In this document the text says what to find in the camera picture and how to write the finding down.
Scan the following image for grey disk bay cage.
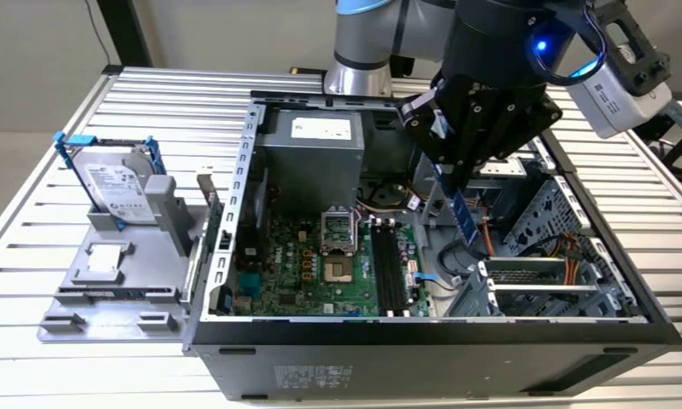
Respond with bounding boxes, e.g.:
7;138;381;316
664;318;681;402
449;238;641;319

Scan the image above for black camera cable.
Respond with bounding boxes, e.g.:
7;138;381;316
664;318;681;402
528;0;609;86

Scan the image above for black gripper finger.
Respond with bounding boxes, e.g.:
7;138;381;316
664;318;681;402
468;90;565;175
401;76;480;189

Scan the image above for RAM stick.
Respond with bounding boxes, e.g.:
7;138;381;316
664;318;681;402
433;163;482;248
56;288;179;300

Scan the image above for grey power supply unit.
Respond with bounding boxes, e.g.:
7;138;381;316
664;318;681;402
255;108;366;214

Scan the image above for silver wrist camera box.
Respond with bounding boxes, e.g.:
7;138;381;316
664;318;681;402
565;0;676;140

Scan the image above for orange yellow power wires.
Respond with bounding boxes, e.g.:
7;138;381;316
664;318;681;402
545;233;592;287

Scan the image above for cooler fan with wires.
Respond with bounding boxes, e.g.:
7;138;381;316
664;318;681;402
357;178;422;214

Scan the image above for black box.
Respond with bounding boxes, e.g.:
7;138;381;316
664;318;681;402
631;118;679;142

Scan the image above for black RAM slot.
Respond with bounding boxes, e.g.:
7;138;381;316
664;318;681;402
372;219;398;317
385;219;412;317

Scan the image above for green motherboard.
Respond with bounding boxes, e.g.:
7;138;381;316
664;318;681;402
235;212;433;319

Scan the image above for CPU socket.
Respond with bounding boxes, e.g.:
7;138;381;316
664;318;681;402
322;253;358;285

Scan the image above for hard disk in blue carrier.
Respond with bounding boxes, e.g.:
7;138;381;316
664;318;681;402
52;132;170;227

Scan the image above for grey parts rack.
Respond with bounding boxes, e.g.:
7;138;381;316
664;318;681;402
36;176;211;345

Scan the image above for graphics card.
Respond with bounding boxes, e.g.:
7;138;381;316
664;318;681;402
182;164;230;310

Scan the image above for black post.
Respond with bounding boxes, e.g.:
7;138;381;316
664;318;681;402
94;0;154;69

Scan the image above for black data cable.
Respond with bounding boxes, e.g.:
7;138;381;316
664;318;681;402
436;240;486;293

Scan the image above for thin orange wire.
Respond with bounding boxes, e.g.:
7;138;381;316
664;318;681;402
480;219;497;259

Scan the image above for metal socket cover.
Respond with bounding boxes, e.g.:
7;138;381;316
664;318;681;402
321;206;358;253

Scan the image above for black PC case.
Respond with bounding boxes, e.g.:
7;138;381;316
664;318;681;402
181;89;682;404

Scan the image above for silver CPU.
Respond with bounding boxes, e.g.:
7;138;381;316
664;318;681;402
88;245;122;272

